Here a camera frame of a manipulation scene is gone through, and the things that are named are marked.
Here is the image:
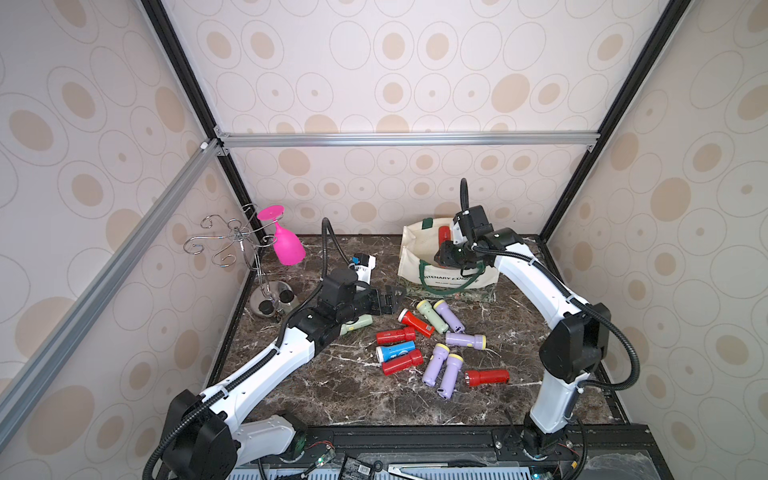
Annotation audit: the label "red flashlight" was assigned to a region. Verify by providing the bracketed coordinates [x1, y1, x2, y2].
[398, 309, 435, 338]
[465, 369, 510, 388]
[381, 350, 424, 376]
[438, 225, 452, 247]
[376, 327, 417, 346]

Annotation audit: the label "pale green flashlight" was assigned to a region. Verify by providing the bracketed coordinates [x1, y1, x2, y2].
[416, 299, 450, 334]
[340, 314, 373, 336]

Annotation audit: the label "cream green tote bag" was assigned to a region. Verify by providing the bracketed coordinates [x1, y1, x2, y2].
[397, 218, 499, 301]

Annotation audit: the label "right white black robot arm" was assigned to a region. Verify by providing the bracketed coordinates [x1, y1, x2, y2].
[435, 199, 641, 460]

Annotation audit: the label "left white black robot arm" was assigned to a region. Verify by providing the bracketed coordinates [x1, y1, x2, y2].
[142, 267, 406, 479]

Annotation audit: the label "purple flashlight upper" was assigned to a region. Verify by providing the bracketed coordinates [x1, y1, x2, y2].
[433, 300, 466, 333]

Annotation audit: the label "red flashlight below blue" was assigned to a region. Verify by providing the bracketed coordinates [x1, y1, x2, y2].
[381, 350, 424, 376]

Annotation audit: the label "purple flashlight lower left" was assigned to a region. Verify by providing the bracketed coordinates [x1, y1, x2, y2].
[422, 343, 450, 387]

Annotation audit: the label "pink plastic wine glass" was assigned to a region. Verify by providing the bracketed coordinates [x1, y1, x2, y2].
[257, 205, 306, 266]

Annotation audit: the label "purple flashlight lower right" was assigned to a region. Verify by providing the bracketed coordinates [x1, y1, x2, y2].
[437, 354, 464, 400]

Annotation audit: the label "purple flashlight yellow head sideways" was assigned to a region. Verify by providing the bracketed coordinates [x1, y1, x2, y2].
[445, 332, 487, 350]

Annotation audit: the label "horizontal aluminium back bar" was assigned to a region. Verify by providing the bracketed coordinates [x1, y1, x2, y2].
[203, 130, 600, 149]

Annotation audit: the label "aluminium left side bar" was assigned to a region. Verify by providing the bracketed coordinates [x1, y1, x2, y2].
[1, 138, 222, 448]

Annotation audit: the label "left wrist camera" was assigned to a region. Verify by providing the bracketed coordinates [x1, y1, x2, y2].
[350, 253, 376, 284]

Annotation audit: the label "silver wire glass rack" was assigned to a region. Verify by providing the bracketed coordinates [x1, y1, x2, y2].
[182, 203, 292, 319]

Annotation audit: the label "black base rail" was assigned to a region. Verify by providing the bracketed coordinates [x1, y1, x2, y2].
[157, 424, 673, 480]

